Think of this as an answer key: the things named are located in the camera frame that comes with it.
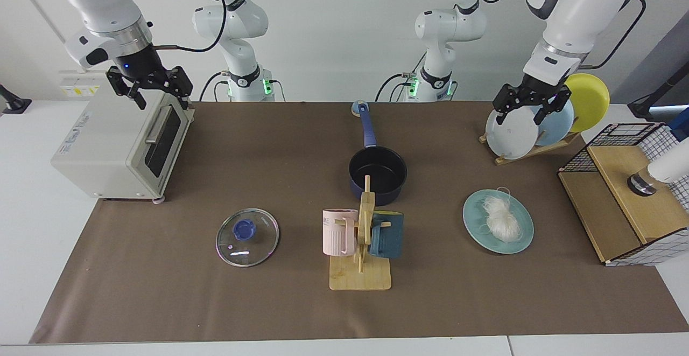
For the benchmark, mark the white vermicelli bundle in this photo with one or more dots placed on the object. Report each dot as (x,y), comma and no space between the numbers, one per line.
(501,218)

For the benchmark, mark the glass lid with blue knob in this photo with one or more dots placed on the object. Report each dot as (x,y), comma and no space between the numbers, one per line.
(253,248)

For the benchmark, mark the light blue plate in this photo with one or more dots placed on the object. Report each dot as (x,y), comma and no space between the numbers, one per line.
(560,124)

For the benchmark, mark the pale grey plate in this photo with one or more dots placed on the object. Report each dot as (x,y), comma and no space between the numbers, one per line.
(511,135)

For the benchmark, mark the wooden plate rack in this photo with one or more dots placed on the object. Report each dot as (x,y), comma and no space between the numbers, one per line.
(530,154)

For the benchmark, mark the yellow plate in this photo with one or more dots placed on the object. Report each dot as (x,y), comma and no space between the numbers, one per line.
(589,97)

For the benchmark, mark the teal plate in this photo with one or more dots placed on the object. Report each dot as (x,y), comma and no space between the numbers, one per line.
(476,221)

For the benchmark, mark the pale toaster oven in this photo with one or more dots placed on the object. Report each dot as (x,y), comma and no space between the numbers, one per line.
(97,140)

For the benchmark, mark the blue block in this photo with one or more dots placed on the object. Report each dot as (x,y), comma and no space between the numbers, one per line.
(681,124)

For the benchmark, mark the small blue round thing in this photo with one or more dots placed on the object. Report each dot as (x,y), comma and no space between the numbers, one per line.
(357,110)

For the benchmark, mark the dark teal mug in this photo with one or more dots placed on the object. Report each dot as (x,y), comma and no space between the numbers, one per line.
(388,237)

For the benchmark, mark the pink ribbed mug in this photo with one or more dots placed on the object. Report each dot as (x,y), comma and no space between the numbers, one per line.
(338,235)

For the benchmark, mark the brown table cloth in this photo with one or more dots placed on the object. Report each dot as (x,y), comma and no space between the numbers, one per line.
(258,302)

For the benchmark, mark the wooden cup stand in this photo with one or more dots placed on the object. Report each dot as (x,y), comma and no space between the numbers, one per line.
(360,278)

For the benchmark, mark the white wall socket strip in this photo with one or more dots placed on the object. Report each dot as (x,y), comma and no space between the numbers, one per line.
(75,84)

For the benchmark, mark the black clamp mount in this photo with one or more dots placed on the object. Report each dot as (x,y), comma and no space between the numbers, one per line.
(13,103)

